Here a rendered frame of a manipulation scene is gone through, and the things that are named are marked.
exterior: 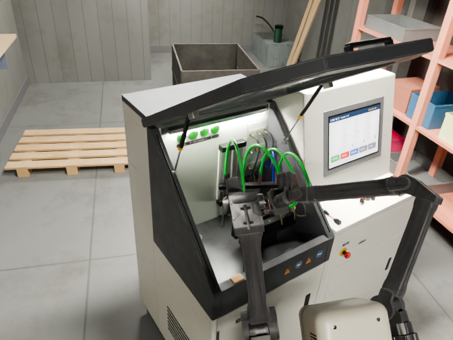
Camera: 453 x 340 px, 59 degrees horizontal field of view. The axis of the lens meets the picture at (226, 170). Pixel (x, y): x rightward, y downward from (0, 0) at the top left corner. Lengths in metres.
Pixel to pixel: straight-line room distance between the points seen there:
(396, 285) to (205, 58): 4.61
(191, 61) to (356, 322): 4.76
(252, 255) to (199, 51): 4.66
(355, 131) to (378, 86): 0.28
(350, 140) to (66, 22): 4.96
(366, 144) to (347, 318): 1.40
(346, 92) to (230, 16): 6.12
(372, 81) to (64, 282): 2.40
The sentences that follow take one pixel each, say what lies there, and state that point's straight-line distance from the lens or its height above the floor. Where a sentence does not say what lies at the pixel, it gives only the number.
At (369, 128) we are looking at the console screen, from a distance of 2.36.
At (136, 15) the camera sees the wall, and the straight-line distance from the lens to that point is 6.38.
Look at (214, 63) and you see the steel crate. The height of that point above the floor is 0.57.
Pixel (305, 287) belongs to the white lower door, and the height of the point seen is 0.67.
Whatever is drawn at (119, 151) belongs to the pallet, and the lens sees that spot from 4.36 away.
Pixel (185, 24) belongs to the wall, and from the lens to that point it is 8.02.
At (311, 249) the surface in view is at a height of 0.94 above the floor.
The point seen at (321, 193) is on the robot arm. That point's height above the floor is 1.42.
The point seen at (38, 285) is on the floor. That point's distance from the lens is 3.20.
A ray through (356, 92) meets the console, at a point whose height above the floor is 1.50.
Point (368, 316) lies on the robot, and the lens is 1.17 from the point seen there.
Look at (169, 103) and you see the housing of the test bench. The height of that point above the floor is 1.50.
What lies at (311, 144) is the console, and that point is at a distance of 2.05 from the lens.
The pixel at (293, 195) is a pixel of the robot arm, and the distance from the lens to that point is 1.51.
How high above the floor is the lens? 2.24
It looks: 32 degrees down
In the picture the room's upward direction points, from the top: 3 degrees clockwise
